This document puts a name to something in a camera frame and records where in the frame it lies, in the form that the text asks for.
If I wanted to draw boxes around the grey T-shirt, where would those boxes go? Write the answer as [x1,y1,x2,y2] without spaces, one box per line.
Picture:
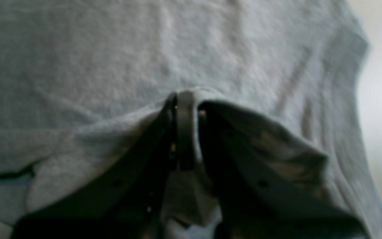
[0,0,382,239]

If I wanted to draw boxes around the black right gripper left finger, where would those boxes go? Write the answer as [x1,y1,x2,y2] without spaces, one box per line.
[11,93,176,239]

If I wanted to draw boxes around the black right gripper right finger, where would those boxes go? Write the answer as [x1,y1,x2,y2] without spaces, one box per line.
[178,91,370,239]

